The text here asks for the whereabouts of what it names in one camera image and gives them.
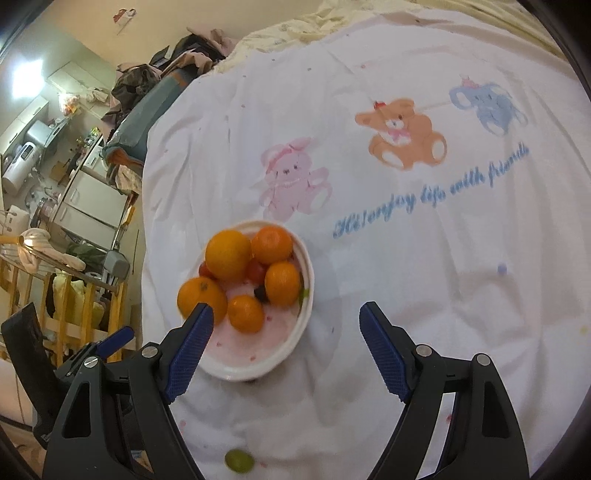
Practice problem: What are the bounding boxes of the small mandarin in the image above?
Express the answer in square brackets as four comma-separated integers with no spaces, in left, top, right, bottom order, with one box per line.
[228,295,266,334]
[252,226,294,265]
[264,261,301,308]

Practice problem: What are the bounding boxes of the white kitchen cabinets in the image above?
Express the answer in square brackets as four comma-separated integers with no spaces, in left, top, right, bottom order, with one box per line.
[51,170,127,250]

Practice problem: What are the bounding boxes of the cream patterned quilt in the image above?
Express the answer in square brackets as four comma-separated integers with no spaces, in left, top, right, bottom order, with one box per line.
[215,1,566,73]

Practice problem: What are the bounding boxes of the white cartoon animal bedsheet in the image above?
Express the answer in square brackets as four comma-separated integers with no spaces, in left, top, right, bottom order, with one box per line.
[142,10,590,479]

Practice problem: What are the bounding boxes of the white water heater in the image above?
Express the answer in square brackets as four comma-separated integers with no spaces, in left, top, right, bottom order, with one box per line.
[2,142,41,196]

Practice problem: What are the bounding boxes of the white washing machine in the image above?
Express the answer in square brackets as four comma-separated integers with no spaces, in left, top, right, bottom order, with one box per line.
[81,137,108,184]

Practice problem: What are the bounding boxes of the pink strawberry ceramic plate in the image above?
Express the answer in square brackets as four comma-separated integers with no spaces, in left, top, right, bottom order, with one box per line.
[199,232,315,382]

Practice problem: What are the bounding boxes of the yellow wooden rack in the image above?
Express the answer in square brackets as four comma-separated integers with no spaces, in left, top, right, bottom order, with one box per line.
[1,234,127,366]

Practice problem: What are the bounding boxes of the large orange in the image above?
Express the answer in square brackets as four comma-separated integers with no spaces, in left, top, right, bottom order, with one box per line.
[204,229,252,282]
[176,276,228,325]

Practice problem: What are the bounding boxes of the dark purple grape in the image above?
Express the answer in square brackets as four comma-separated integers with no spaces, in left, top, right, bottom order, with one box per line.
[253,285,270,304]

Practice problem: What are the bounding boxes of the pile of clothes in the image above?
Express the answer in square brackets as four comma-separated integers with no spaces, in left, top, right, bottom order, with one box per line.
[101,29,238,129]

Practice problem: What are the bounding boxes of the teal orange cushion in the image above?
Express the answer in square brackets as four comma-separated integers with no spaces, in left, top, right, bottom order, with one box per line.
[103,66,198,172]

